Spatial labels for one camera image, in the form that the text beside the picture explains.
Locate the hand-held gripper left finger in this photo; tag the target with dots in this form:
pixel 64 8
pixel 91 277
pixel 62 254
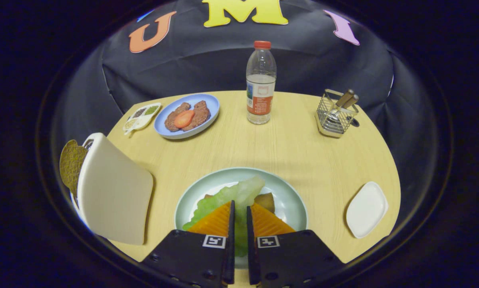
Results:
pixel 231 256

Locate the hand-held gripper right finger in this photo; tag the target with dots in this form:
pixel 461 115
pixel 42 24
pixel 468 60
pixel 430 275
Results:
pixel 252 264

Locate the green lettuce leaf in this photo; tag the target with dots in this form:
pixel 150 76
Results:
pixel 243 192

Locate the brown toast slice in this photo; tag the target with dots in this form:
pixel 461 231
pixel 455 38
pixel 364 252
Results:
pixel 266 202
pixel 71 164

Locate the pale green plate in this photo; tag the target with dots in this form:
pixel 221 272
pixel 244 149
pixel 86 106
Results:
pixel 287 200

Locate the small white dish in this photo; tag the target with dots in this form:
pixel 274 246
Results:
pixel 366 210

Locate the white toaster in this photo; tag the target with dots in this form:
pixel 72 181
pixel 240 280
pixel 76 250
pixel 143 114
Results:
pixel 115 192

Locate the brown meat patty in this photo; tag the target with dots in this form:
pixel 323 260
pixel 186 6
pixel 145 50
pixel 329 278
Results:
pixel 170 122
pixel 201 114

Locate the red tomato slice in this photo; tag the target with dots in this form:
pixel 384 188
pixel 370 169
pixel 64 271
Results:
pixel 183 118

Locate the blue plate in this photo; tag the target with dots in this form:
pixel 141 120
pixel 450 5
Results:
pixel 209 104

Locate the clear bottle with red cap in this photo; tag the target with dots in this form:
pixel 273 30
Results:
pixel 260 100

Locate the white seasoning tray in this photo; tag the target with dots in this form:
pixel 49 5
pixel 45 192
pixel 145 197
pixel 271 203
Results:
pixel 139 120

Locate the black table grommet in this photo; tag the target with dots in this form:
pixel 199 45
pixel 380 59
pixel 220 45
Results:
pixel 356 122

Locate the black backdrop cloth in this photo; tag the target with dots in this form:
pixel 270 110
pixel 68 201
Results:
pixel 303 60

